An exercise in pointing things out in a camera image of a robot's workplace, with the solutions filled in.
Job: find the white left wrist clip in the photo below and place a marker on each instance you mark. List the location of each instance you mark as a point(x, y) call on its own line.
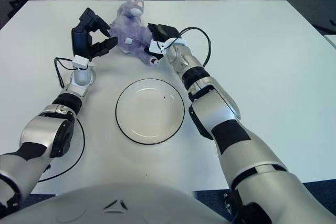
point(80, 62)

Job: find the white neighbouring table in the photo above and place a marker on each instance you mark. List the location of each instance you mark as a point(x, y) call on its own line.
point(331, 41)

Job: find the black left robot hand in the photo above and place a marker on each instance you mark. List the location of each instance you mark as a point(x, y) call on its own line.
point(80, 41)

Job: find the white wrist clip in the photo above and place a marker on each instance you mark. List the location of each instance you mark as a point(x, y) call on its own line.
point(80, 62)
point(155, 47)

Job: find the silver robot torso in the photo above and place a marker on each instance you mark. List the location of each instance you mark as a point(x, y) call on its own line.
point(118, 208)

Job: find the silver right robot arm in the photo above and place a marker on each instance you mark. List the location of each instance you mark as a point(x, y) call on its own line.
point(223, 119)

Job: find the purple plush rabbit doll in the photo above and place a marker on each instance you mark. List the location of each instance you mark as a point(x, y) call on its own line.
point(131, 30)

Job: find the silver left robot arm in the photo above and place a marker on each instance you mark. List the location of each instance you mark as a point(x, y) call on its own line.
point(44, 129)

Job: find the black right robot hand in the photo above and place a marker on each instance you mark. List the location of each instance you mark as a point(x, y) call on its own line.
point(165, 33)

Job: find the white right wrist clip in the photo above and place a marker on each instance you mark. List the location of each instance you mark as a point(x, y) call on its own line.
point(155, 47)

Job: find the white plate black rim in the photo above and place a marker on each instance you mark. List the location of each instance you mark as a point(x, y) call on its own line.
point(149, 111)

